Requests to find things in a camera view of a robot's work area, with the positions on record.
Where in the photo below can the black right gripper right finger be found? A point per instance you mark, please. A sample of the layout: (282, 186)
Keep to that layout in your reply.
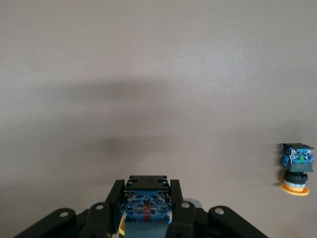
(177, 196)

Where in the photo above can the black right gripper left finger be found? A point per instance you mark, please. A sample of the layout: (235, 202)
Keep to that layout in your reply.
(115, 198)

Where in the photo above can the red cap push button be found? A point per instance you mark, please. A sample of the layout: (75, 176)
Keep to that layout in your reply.
(146, 208)

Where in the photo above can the yellow cap push button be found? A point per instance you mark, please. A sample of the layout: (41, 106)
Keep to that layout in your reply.
(297, 158)

